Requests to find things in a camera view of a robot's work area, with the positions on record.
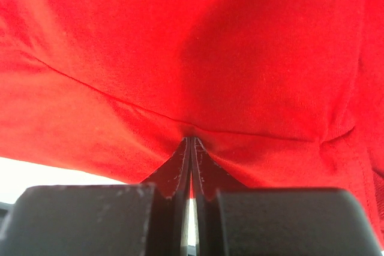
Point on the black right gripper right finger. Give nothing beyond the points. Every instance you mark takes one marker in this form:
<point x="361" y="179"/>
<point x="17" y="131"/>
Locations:
<point x="232" y="219"/>

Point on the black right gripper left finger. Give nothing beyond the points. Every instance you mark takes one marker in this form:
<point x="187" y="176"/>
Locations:
<point x="147" y="218"/>

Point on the red t shirt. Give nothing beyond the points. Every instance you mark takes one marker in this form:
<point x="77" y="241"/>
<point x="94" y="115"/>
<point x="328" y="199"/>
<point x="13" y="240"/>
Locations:
<point x="281" y="92"/>

